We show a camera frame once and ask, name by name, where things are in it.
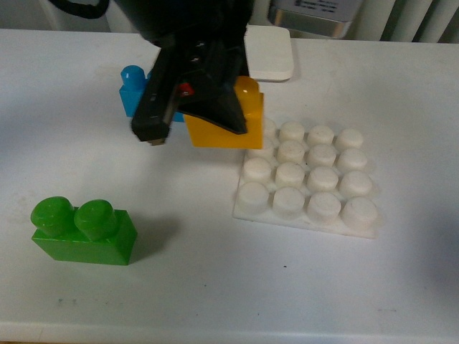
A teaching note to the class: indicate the yellow two-stud block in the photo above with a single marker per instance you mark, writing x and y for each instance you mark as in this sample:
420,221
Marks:
203,134

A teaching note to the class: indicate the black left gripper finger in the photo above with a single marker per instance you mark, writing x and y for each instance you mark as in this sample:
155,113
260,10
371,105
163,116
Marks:
152,119

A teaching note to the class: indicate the white studded base plate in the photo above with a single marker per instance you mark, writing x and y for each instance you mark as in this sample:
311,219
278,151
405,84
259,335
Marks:
309,179

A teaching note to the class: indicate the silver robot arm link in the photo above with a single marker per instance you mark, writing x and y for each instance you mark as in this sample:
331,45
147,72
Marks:
329,18

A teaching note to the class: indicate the green two-stud block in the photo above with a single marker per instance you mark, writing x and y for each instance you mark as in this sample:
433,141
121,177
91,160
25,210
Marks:
93,233

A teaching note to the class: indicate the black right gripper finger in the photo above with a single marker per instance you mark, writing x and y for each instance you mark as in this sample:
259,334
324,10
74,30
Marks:
214,100

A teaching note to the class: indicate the blue three-stud block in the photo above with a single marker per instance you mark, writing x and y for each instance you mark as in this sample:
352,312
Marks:
134,84

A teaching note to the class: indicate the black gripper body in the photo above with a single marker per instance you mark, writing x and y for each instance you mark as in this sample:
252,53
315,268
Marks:
182,23

